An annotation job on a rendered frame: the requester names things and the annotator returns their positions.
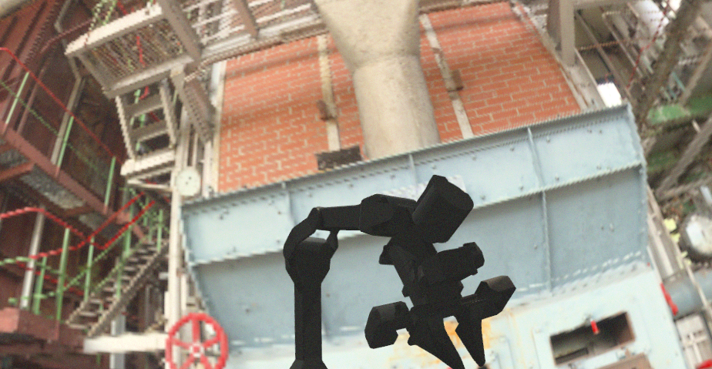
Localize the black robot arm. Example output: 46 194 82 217
283 175 485 369

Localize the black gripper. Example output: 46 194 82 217
364 260 516 369

